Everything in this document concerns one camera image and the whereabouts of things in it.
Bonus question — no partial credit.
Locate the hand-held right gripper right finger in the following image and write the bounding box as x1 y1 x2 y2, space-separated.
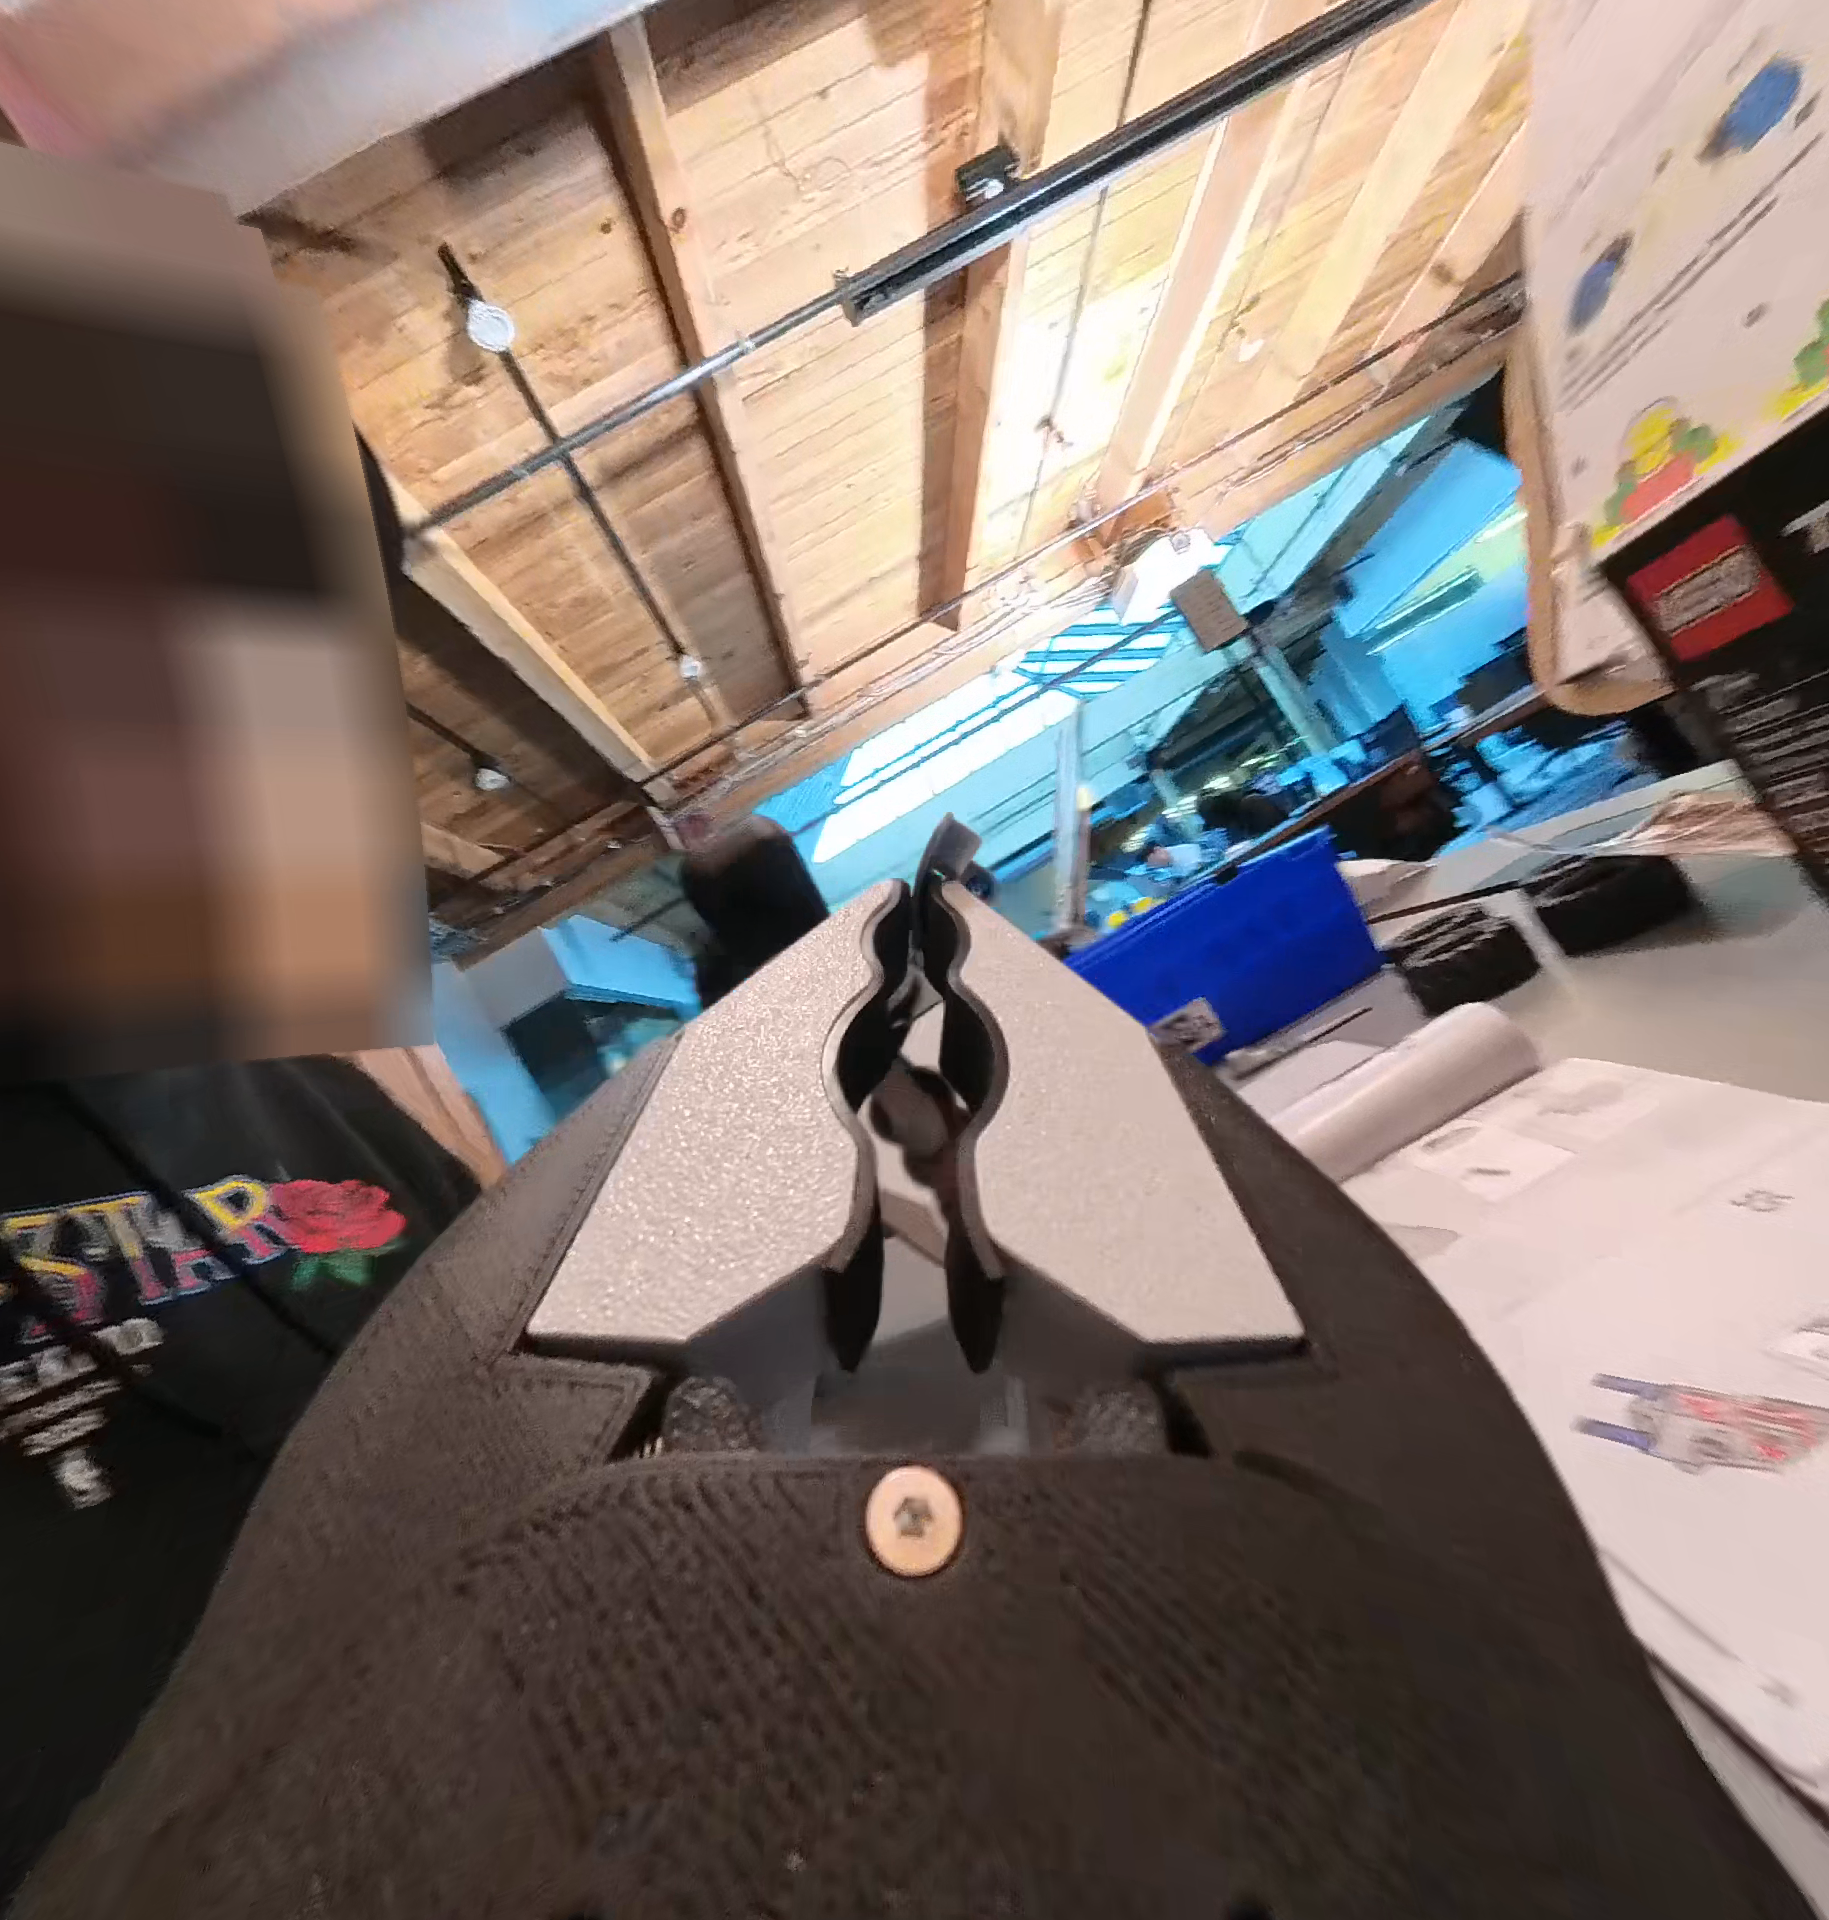
932 881 1304 1377

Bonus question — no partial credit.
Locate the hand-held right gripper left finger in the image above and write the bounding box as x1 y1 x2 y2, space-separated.
525 878 916 1370

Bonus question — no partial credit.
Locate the small black plastic part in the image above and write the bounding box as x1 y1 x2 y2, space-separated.
867 814 991 1203

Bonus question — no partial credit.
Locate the grey desk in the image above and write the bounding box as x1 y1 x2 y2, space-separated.
1155 757 1829 1920

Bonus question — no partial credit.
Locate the blue plastic bin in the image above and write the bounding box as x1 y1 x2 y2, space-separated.
1062 829 1383 1061

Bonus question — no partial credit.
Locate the black toy tire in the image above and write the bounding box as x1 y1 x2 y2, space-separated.
1386 899 1545 1015
1521 856 1695 954

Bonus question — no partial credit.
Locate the open instruction booklet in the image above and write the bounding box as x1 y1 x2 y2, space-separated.
1274 1002 1829 1846

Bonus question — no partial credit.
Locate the black printed shirt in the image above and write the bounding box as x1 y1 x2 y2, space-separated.
0 1050 511 1920

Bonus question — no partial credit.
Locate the black cardboard box red label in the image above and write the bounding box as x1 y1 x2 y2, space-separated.
1594 480 1829 964

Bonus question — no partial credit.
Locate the black toy set box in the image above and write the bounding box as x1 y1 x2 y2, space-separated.
1506 0 1829 714

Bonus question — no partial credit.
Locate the white upright post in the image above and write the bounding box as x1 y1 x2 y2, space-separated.
1055 706 1095 940

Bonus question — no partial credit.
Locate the black ceiling rail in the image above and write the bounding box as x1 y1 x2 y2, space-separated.
838 0 1441 324

